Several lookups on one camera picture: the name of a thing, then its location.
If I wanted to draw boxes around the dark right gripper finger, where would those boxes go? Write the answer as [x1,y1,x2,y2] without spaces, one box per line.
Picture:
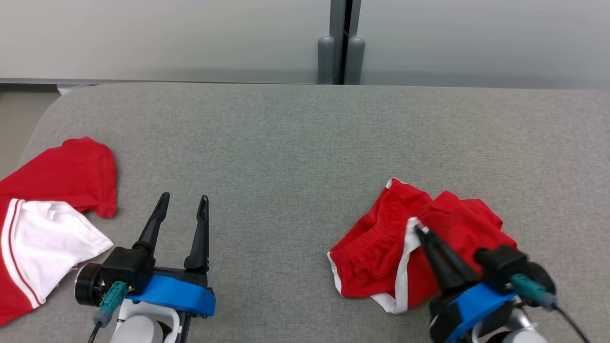
[414,226,458,292]
[422,229,478,286]

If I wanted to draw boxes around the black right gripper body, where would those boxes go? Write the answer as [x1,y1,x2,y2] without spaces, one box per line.
[428,288,465,343]

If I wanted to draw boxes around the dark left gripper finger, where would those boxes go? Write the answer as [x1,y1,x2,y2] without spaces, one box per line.
[132,192,171,255]
[184,195,210,273]

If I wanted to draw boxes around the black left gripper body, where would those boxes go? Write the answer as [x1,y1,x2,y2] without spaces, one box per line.
[152,267,210,289]

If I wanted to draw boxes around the red shorts with white trim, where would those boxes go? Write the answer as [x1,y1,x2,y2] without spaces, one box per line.
[327,178,518,315]

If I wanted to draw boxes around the red white-sleeved shirt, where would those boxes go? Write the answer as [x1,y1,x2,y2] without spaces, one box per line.
[0,137,118,327]

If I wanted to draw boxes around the blue left camera mount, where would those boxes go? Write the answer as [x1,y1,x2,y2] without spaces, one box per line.
[126,275,216,318]

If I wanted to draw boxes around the left black cable, teal plug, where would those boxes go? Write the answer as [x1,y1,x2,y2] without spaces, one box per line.
[88,281,129,343]

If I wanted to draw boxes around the black cable, teal plug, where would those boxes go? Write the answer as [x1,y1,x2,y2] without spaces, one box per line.
[88,281,129,343]
[511,273,591,343]

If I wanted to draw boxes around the right black cable, teal plug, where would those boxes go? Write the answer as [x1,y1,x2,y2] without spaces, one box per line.
[511,273,591,343]

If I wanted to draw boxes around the grey wall skirting strip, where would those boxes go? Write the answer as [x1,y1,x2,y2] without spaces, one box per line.
[0,78,319,86]

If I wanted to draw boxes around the grey cylindrical post foot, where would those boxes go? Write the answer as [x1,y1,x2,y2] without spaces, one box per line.
[344,36,366,85]
[318,36,336,85]

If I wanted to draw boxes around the grey metal partition post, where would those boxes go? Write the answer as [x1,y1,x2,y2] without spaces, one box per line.
[330,0,362,85]

